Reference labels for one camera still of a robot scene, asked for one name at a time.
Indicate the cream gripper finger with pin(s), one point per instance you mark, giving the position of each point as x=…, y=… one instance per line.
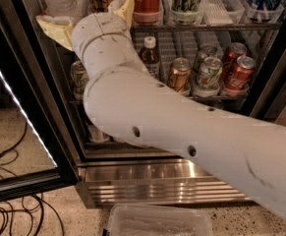
x=124, y=9
x=58, y=28

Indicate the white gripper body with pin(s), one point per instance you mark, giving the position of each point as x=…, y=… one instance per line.
x=98, y=28

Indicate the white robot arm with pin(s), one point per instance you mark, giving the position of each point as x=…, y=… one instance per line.
x=124, y=101

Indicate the red Coca-Cola tall can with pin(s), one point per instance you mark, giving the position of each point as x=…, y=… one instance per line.
x=146, y=12

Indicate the clear water bottle top shelf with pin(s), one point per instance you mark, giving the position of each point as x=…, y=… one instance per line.
x=61, y=0

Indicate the green 7up can left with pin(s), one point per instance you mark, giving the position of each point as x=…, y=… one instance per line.
x=80, y=78

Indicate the brown tea bottle middle shelf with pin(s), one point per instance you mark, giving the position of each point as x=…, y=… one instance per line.
x=149, y=56

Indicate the green tall can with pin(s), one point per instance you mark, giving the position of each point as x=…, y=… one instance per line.
x=185, y=12

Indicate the gold can middle shelf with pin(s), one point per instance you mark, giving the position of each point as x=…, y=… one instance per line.
x=179, y=74

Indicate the silver can behind middle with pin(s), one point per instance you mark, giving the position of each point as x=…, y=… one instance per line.
x=206, y=50

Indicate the green white can middle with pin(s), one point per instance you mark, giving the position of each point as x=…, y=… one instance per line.
x=207, y=78

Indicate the open fridge glass door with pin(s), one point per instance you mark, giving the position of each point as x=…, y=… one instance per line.
x=28, y=63

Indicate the red cola can rear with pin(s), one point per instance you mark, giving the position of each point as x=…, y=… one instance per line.
x=232, y=52

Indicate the red cola can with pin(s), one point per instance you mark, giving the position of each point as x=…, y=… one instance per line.
x=240, y=73
x=232, y=52

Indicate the stainless fridge cabinet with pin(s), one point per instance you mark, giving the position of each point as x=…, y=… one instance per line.
x=150, y=175

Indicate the red cola can front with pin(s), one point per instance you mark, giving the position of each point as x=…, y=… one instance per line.
x=240, y=73

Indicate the clear plastic bin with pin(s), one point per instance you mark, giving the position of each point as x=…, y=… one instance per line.
x=142, y=220

